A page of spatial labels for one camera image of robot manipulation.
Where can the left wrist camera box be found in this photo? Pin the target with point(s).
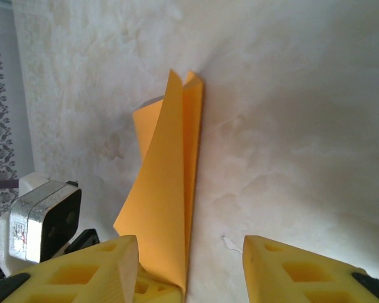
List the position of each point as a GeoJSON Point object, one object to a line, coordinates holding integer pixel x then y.
{"type": "Point", "coordinates": [34, 214]}

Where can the orange cloth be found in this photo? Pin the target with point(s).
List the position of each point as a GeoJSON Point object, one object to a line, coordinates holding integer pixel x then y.
{"type": "Point", "coordinates": [164, 189]}

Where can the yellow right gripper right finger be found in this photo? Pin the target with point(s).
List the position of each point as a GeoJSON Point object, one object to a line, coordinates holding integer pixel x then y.
{"type": "Point", "coordinates": [303, 277]}

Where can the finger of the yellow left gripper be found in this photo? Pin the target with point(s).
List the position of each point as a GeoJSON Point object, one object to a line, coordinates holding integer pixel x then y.
{"type": "Point", "coordinates": [154, 293]}

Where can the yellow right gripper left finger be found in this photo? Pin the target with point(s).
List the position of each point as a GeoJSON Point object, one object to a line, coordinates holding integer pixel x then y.
{"type": "Point", "coordinates": [82, 277]}

